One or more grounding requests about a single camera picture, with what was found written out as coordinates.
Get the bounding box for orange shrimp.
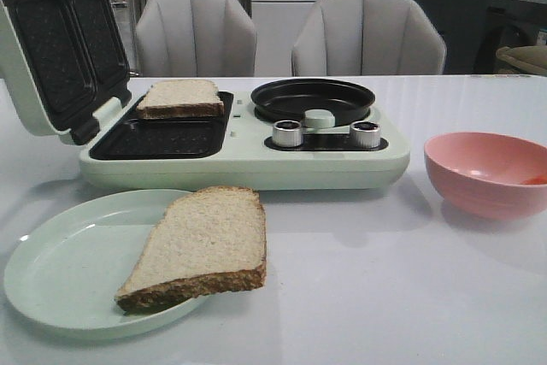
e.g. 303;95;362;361
522;174;547;185

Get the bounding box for white cabinet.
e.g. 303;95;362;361
250;0;329;77

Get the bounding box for pink bowl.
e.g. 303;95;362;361
424;132;546;221

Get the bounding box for grey chair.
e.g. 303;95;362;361
291;0;447;76
135;0;257;77

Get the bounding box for black round frying pan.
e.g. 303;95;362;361
250;78;375;127

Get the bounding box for green breakfast maker base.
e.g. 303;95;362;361
79;91;410;191

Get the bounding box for light green plate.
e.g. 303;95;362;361
3;189;205;340

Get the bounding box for left grey chair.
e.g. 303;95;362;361
135;0;257;77

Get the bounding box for right silver control knob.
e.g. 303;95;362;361
349;121;381;149

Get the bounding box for green breakfast maker lid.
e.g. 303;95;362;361
1;0;131;145

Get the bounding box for left silver control knob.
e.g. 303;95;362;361
272;120;303;148

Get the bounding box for right grey chair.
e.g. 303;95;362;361
291;0;447;76

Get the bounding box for beige sofa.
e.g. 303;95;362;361
496;45;546;76

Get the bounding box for bread slice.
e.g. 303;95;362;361
115;186;267;312
136;79;225;120

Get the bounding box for silver control knob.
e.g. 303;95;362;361
349;121;381;149
272;120;303;148

